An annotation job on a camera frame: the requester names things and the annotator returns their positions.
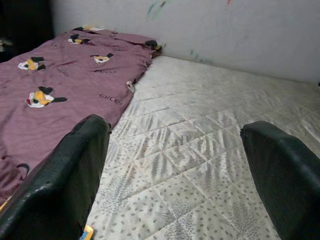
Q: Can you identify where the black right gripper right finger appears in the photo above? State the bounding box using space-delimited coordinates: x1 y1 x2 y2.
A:
239 120 320 240

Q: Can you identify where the white quilted mattress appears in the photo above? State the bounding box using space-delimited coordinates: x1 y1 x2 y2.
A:
84 54 320 240

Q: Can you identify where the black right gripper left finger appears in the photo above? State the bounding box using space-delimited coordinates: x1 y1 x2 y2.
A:
0 114 111 240

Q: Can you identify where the purple cartoon print blanket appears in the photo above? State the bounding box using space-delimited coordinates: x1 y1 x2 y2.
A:
0 24 163 206

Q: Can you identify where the colourful yellow-edged book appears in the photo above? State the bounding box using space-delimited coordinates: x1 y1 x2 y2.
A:
81 224 95 240

